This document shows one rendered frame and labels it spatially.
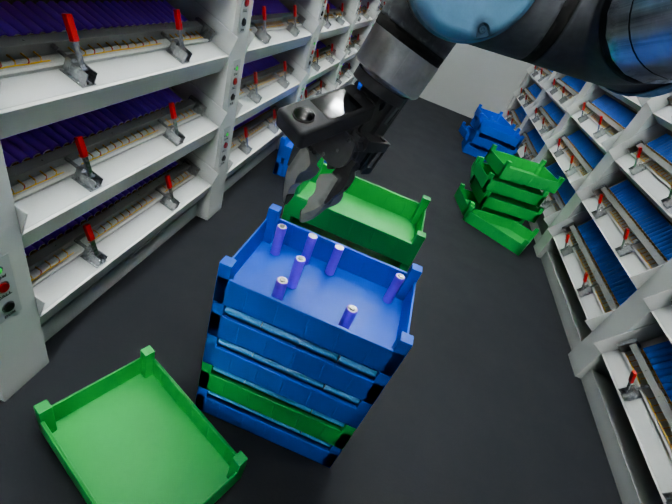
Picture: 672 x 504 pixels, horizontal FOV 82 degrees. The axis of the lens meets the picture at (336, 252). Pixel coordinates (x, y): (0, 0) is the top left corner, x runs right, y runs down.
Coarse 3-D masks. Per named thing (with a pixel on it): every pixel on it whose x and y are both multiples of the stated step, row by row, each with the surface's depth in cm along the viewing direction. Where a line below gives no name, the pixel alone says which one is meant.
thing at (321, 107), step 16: (320, 96) 44; (336, 96) 45; (352, 96) 46; (288, 112) 42; (304, 112) 41; (320, 112) 43; (336, 112) 44; (352, 112) 44; (368, 112) 46; (288, 128) 42; (304, 128) 41; (320, 128) 42; (336, 128) 44; (304, 144) 42
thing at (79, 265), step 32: (192, 160) 115; (128, 192) 95; (160, 192) 101; (192, 192) 111; (96, 224) 84; (128, 224) 92; (160, 224) 98; (32, 256) 72; (64, 256) 78; (96, 256) 80; (64, 288) 75
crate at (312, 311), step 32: (288, 224) 73; (256, 256) 71; (288, 256) 73; (320, 256) 75; (352, 256) 73; (224, 288) 58; (256, 288) 64; (288, 288) 67; (320, 288) 69; (352, 288) 72; (384, 288) 75; (288, 320) 58; (320, 320) 57; (384, 320) 68; (352, 352) 58; (384, 352) 57
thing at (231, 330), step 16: (224, 320) 62; (224, 336) 64; (240, 336) 63; (256, 336) 62; (272, 336) 62; (256, 352) 64; (272, 352) 63; (288, 352) 62; (304, 352) 61; (304, 368) 63; (320, 368) 62; (336, 368) 61; (336, 384) 63; (352, 384) 62; (368, 384) 61; (384, 384) 60; (368, 400) 64
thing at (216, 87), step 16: (208, 0) 91; (224, 0) 90; (240, 0) 91; (224, 16) 92; (240, 48) 101; (240, 64) 104; (192, 80) 102; (208, 80) 101; (224, 80) 100; (240, 80) 108; (208, 96) 104; (224, 96) 103; (224, 128) 111; (208, 144) 111; (208, 160) 114; (224, 176) 125; (208, 192) 120; (208, 208) 124
